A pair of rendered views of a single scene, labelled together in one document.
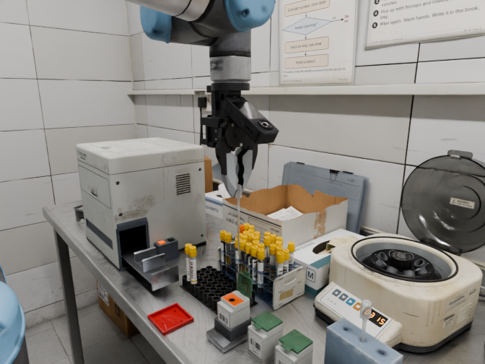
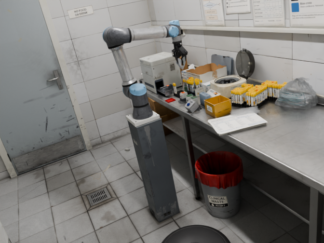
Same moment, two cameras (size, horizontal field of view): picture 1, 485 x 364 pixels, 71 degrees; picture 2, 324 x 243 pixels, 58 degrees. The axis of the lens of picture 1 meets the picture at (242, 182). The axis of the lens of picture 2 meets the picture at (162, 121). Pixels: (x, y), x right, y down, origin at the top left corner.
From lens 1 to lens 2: 1.71 m
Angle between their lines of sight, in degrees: 20
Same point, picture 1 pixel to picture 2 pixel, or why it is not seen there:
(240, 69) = (178, 38)
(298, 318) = not seen: hidden behind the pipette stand
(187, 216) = (174, 77)
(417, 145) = (242, 46)
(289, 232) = (202, 77)
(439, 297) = (227, 86)
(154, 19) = not seen: hidden behind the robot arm
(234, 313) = (182, 95)
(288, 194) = (211, 66)
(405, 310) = (220, 90)
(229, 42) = not seen: hidden behind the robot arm
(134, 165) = (157, 63)
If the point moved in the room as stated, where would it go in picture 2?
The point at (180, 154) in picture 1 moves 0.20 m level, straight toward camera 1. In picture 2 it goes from (170, 58) to (169, 63)
